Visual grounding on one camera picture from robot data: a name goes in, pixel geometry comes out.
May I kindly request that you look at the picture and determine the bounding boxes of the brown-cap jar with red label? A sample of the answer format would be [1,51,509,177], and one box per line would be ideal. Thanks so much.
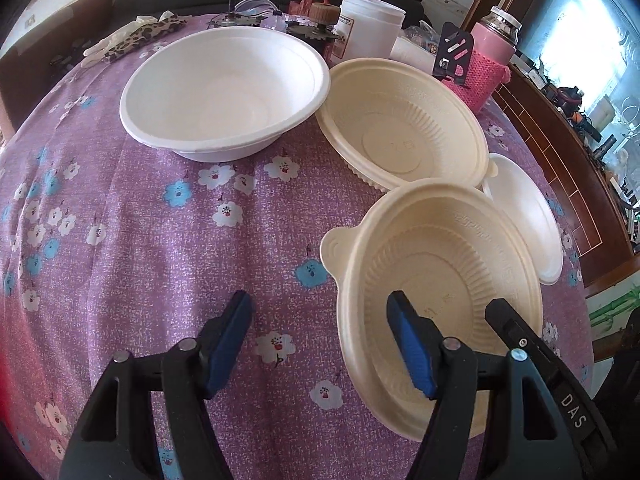
[307,2,346,61]

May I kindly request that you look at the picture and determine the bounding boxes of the white plastic jar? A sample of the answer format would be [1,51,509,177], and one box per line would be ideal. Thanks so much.
[339,0,405,61]

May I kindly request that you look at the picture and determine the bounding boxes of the green bamboo decal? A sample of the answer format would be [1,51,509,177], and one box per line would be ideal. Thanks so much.
[589,284,640,332]

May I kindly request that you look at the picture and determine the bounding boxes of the dark wooden furniture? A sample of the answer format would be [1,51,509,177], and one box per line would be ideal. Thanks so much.
[0,0,113,126]

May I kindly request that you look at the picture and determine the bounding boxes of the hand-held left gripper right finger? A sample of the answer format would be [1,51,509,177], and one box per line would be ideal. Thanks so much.
[386,291,583,480]

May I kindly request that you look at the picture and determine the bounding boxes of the pink thermos with knitted sleeve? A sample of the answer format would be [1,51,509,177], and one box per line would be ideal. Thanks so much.
[462,6,521,115]

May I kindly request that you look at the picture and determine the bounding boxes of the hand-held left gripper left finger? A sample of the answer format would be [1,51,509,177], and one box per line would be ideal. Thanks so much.
[59,290,254,480]

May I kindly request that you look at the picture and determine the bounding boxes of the cream plastic bowl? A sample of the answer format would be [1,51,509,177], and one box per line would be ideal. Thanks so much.
[320,178,545,444]
[315,58,491,193]

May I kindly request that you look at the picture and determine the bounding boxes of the white plate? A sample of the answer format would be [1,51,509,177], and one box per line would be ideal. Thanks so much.
[481,152,565,287]

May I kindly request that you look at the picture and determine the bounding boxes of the white foam bowl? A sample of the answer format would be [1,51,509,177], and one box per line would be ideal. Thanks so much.
[119,26,332,164]

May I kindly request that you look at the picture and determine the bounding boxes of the small white container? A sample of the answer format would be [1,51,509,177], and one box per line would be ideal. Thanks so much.
[389,35,437,75]

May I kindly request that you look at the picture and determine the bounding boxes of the black phone stand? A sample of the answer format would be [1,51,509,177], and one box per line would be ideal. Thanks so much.
[433,21,475,83]

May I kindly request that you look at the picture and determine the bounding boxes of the purple floral tablecloth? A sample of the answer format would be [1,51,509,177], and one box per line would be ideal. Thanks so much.
[0,10,596,480]

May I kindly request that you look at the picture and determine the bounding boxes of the white glove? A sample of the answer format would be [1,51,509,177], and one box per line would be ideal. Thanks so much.
[81,14,161,68]

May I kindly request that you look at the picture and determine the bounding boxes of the leopard print cloth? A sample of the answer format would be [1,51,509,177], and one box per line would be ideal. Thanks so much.
[102,14,190,63]

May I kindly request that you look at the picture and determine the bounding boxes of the black toothed disc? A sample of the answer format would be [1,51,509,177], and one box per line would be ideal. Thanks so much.
[287,19,343,44]
[207,10,268,29]

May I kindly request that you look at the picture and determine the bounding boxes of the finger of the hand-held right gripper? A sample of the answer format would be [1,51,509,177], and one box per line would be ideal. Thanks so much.
[484,298,562,382]

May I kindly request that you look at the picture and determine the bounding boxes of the clear plastic container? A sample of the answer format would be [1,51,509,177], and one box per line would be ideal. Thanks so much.
[234,0,286,31]

